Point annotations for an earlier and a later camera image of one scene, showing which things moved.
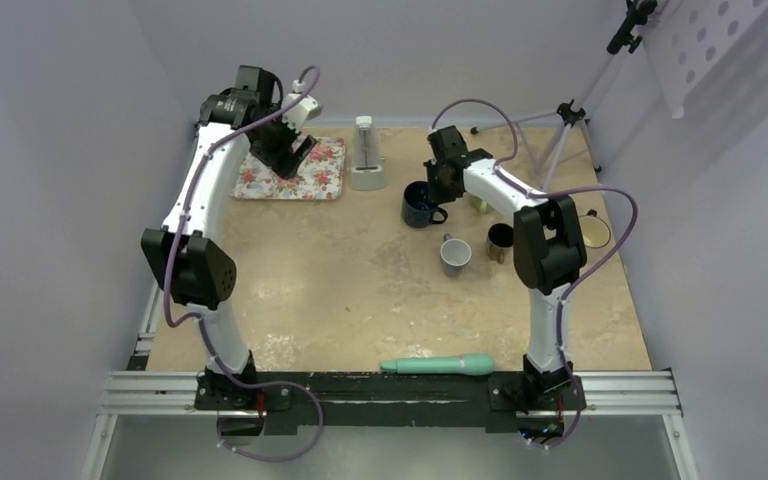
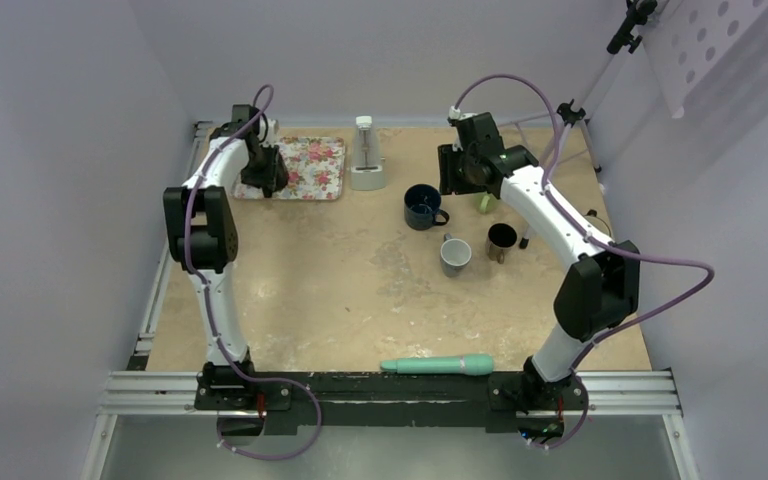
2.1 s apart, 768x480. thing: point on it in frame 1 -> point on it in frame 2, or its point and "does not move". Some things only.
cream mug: (595, 230) does not move
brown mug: (500, 239) does not move
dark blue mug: (417, 209) does not move
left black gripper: (283, 162) -> (267, 177)
